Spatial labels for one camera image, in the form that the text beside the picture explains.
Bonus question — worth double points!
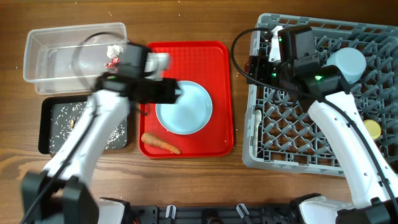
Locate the light blue plate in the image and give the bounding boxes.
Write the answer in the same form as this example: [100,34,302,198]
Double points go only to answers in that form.
[155,80,213,135]

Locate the white plastic spoon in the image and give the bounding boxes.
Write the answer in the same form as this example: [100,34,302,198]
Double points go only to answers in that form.
[252,110,262,157]

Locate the orange carrot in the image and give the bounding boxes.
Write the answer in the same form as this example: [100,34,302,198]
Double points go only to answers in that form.
[141,133,182,154]

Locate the white paper tissue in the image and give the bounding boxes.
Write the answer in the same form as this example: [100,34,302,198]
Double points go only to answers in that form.
[106,45,124,59]

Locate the light blue bowl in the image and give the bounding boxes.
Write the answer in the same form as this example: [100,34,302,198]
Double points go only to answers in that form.
[326,47,366,84]

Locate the yellow plastic cup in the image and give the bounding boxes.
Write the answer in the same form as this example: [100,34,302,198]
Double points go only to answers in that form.
[364,119,381,140]

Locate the red snack wrapper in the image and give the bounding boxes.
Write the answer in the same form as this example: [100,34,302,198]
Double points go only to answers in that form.
[105,57,119,70]

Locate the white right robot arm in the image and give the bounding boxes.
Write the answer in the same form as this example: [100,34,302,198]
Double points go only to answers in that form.
[248,26,397,223]

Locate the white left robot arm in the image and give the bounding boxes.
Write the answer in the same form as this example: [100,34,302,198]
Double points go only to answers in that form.
[21,43,179,223]

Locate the grey dishwasher rack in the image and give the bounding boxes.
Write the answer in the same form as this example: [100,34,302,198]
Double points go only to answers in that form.
[243,13,397,176]

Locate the red plastic tray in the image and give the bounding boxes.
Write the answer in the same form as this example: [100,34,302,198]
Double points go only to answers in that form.
[138,40,234,159]

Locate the clear plastic bin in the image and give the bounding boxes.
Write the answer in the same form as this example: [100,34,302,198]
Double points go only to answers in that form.
[23,22,127,95]

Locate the spilled rice and food scraps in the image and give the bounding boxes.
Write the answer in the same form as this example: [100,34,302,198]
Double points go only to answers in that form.
[48,101,128,154]

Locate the black tray bin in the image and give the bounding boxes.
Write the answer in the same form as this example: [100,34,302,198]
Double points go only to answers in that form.
[38,95,129,155]

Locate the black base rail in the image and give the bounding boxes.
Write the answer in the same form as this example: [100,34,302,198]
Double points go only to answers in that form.
[124,194,348,224]

